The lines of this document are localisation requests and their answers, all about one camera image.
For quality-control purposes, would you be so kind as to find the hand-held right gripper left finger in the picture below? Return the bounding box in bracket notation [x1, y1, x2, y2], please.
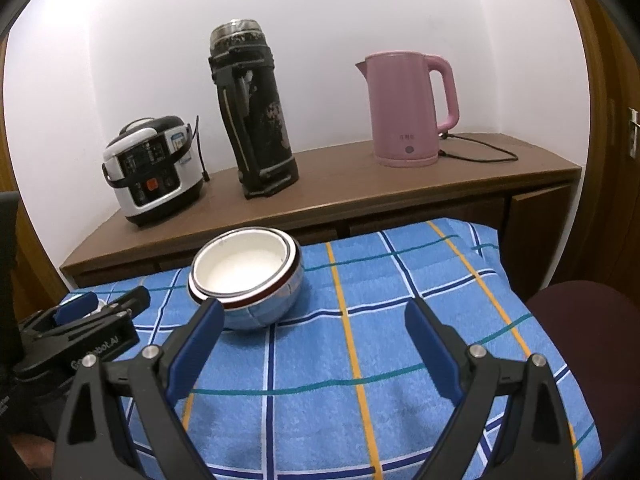
[50, 300, 225, 480]

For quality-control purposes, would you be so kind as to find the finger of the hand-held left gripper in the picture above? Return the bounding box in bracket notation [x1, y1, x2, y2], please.
[20, 292, 100, 333]
[65, 286, 152, 333]

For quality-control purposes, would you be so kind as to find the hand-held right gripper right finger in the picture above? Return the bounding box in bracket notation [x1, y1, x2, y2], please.
[404, 299, 576, 480]

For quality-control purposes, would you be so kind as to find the stainless steel bowl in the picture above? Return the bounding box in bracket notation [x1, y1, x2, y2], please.
[187, 227, 304, 331]

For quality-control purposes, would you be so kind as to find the white enamel bowl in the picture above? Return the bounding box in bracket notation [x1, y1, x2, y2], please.
[191, 229, 292, 296]

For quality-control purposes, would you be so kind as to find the blue checkered tablecloth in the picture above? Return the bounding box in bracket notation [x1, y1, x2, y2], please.
[55, 217, 603, 480]

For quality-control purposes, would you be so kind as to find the black and white rice cooker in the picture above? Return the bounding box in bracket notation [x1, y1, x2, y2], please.
[102, 115, 210, 227]

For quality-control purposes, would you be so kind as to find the dark red chair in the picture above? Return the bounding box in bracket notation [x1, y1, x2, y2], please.
[522, 280, 640, 480]

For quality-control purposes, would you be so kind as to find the brown wooden sideboard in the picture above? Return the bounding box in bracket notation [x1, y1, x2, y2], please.
[59, 132, 583, 291]

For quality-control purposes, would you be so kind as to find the black thermos flask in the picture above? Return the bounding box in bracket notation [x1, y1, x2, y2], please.
[209, 19, 300, 200]

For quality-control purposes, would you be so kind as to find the pink electric kettle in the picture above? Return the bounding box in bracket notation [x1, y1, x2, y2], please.
[356, 51, 460, 168]

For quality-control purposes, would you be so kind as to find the black kettle power cable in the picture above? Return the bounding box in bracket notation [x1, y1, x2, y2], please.
[438, 131, 520, 163]

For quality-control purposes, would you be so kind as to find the metal door handle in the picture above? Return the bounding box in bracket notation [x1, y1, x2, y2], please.
[627, 107, 640, 158]

